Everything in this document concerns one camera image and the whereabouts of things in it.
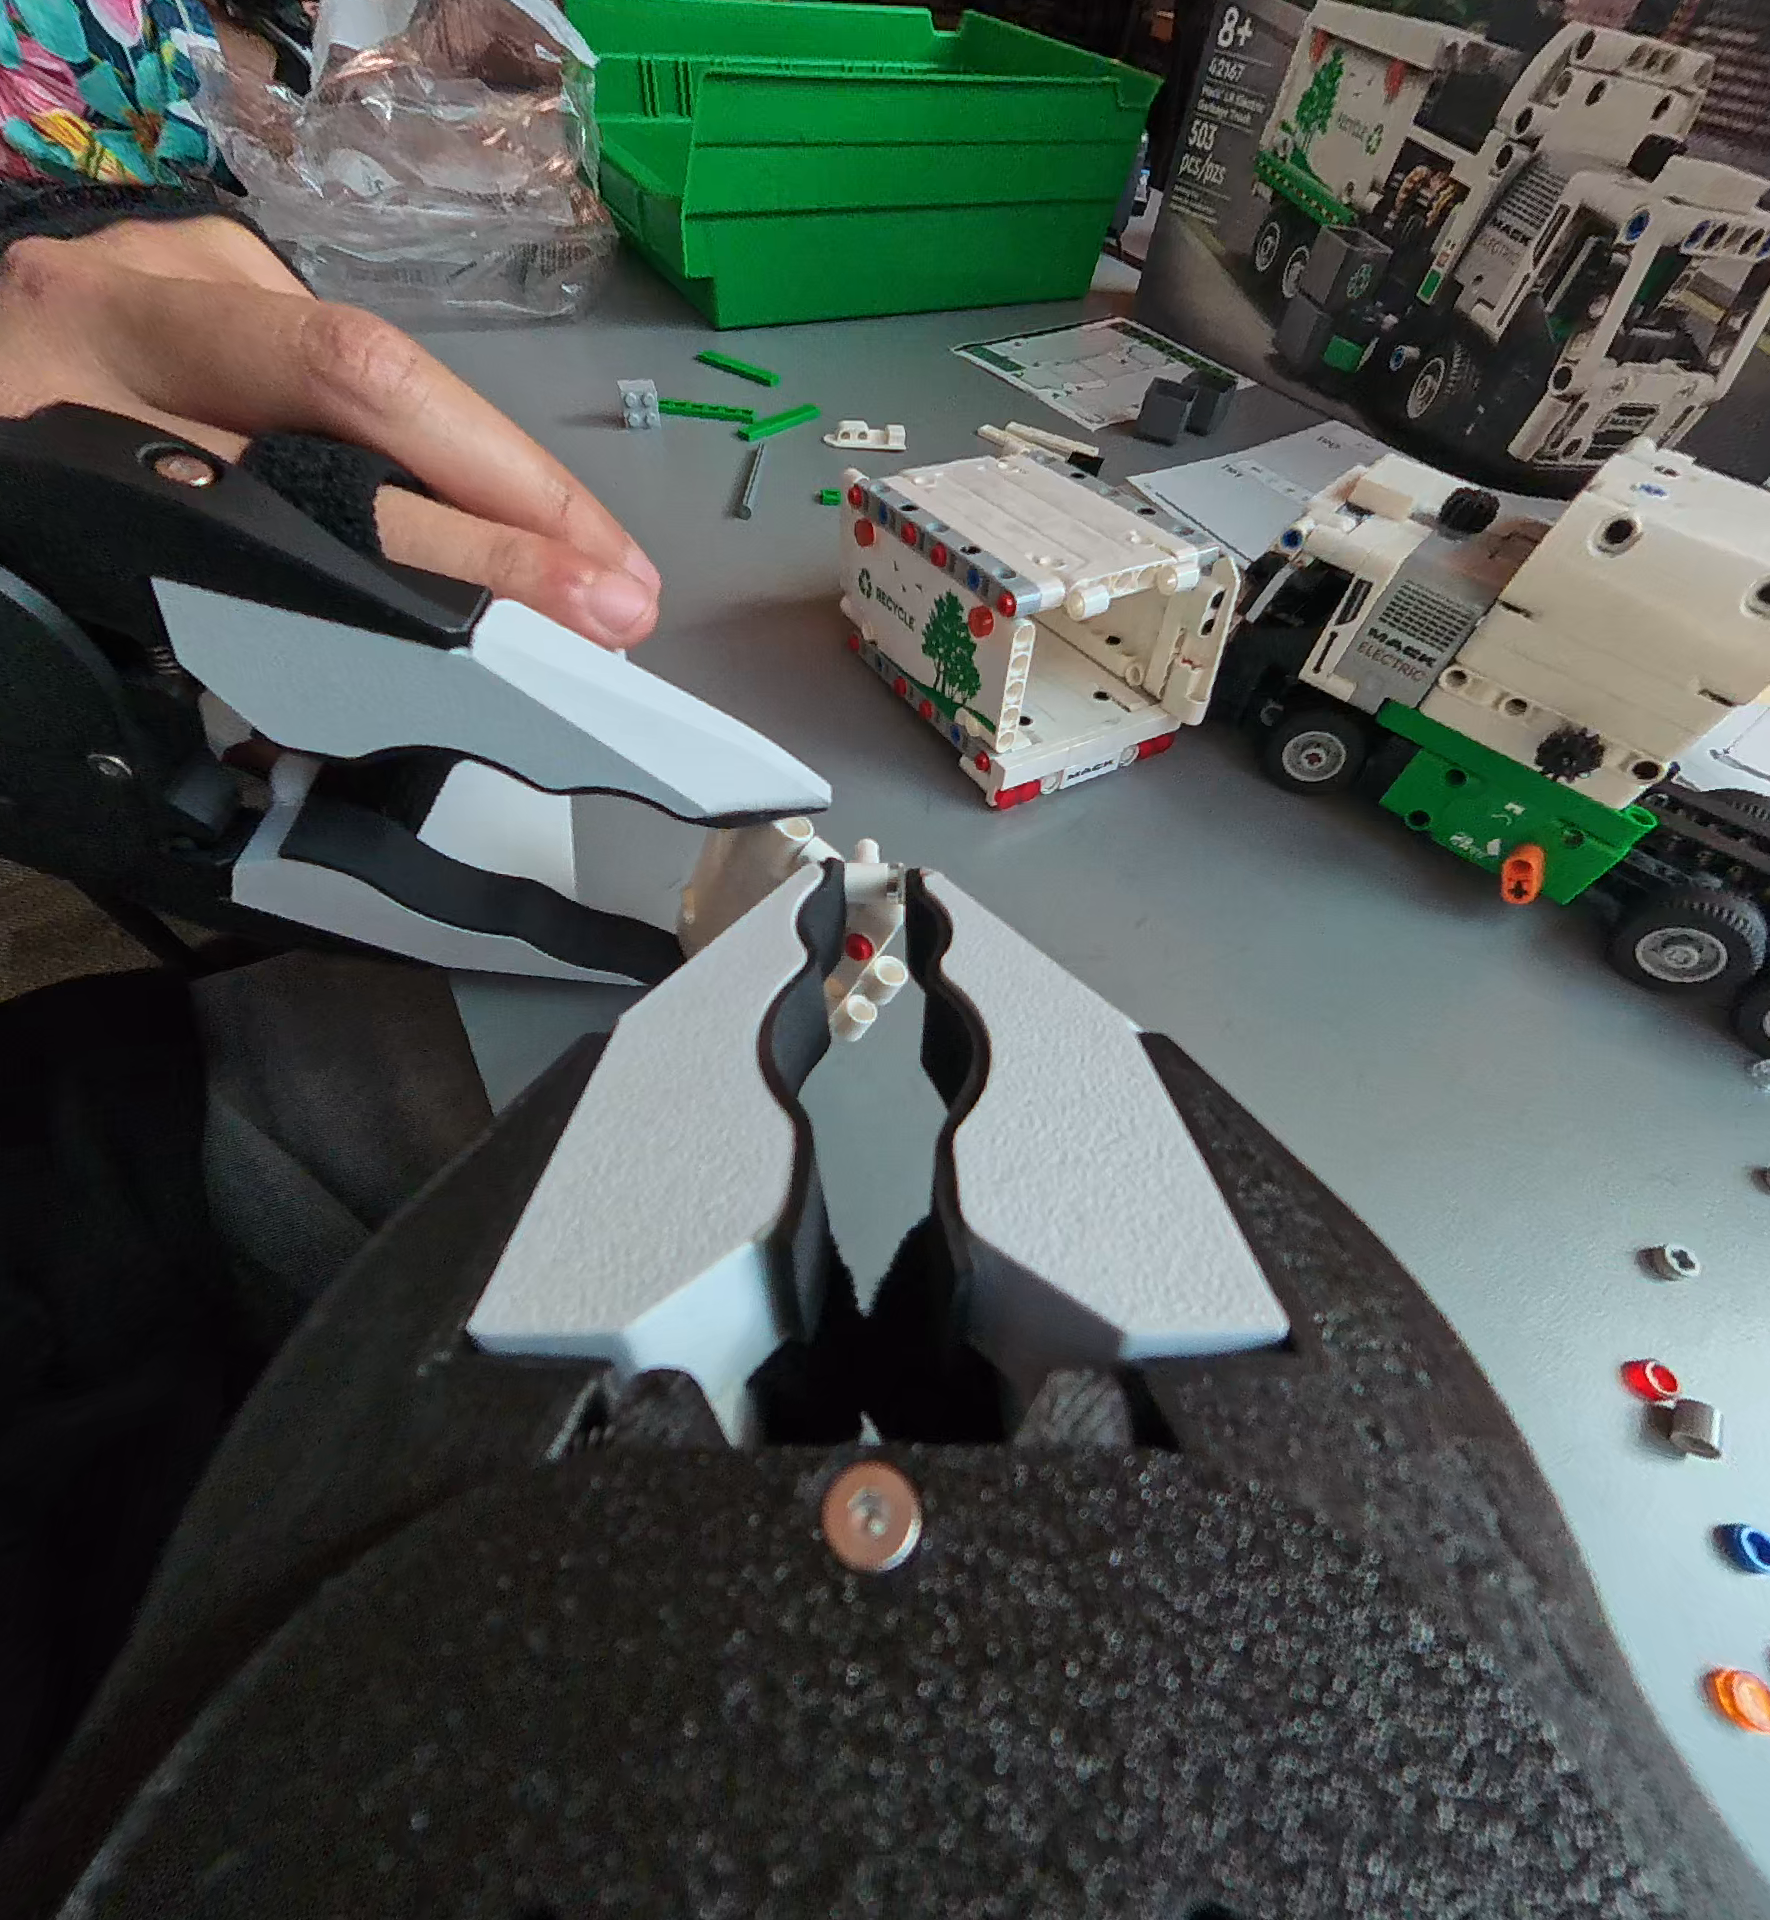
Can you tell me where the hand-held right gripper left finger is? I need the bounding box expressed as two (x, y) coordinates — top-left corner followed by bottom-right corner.
(465, 860), (847, 1447)

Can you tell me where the white instruction booklet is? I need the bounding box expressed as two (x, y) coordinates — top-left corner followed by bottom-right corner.
(1125, 419), (1408, 567)

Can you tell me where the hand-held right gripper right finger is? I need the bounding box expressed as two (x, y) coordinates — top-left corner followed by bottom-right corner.
(903, 866), (1293, 1374)

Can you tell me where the lego set box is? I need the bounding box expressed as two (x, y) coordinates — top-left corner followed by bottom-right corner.
(1138, 0), (1770, 486)

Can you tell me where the green plastic bin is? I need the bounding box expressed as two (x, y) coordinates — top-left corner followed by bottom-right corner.
(563, 0), (1167, 332)

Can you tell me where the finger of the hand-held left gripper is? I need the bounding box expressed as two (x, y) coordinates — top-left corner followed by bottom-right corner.
(150, 576), (835, 830)
(227, 755), (691, 986)

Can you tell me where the white green lego truck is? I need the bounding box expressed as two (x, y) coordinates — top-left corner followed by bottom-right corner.
(1217, 439), (1770, 1071)

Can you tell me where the small white grey lego assembly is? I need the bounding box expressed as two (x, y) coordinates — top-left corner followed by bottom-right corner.
(675, 814), (920, 1047)

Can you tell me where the clear plastic bag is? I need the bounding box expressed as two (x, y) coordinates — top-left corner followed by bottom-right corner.
(195, 0), (619, 290)

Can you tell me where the person's left hand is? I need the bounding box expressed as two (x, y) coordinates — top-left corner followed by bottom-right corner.
(0, 222), (665, 651)

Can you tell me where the white lego garbage container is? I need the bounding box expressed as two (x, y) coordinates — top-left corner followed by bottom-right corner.
(835, 447), (1242, 814)

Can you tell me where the colourful floral cloth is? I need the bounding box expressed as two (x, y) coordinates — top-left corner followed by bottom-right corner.
(0, 0), (226, 186)

